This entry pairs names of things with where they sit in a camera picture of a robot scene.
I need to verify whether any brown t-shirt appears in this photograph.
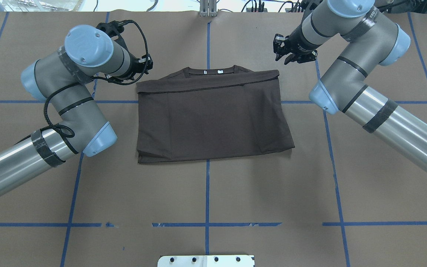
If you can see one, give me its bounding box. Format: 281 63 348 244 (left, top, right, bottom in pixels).
136 65 295 164

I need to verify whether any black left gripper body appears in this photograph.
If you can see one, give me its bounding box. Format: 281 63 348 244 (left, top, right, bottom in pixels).
128 55 153 79

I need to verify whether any aluminium frame post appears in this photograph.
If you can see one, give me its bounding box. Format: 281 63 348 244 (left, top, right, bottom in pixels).
197 0 218 17

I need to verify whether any blue tape line lengthwise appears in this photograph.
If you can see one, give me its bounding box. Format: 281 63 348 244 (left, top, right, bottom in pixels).
205 21 211 255

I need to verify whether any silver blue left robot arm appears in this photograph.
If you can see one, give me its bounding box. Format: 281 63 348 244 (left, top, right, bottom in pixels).
0 20 153 196

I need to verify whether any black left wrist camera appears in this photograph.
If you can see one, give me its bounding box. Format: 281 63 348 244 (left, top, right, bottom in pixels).
96 20 128 39

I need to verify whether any blue tape line crosswise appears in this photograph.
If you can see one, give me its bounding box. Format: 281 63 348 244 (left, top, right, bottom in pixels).
0 99 427 105

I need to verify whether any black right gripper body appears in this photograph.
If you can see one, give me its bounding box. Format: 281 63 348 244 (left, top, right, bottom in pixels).
286 36 317 64

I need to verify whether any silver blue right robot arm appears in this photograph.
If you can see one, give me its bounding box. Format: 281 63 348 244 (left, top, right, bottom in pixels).
272 0 427 173

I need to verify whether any white mast base plate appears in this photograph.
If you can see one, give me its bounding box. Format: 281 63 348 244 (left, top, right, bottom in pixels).
157 255 255 267

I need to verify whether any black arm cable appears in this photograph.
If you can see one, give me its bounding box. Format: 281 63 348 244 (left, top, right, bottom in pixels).
43 19 150 138

